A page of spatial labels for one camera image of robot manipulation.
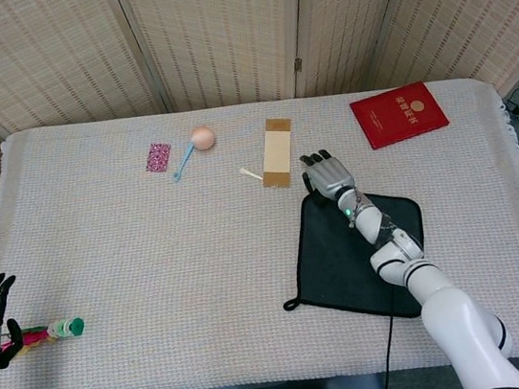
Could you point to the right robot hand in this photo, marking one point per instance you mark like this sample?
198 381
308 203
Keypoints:
329 172

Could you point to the black cloth potholder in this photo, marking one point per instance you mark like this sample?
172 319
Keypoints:
336 256

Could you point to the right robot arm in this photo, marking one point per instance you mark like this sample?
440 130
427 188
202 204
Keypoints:
426 277

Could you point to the beige and brown card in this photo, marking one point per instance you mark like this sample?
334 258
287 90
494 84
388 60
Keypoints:
277 152

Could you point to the green capped feather shuttlecock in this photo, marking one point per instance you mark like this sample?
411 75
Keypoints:
63 328

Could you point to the small white plastic stick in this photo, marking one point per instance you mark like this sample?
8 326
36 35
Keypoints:
251 173

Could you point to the red certificate book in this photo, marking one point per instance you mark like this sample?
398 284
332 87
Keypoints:
398 114

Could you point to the peach coloured ball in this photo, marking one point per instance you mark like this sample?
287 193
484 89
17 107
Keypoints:
203 137

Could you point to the light blue plastic spoon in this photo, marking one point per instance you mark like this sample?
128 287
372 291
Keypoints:
182 162

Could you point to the woven folding screen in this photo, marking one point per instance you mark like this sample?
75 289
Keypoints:
227 34

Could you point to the pink patterned small card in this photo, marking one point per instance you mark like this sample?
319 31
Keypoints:
158 157

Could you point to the white woven tablecloth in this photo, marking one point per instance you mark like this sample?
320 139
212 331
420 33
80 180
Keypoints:
154 267

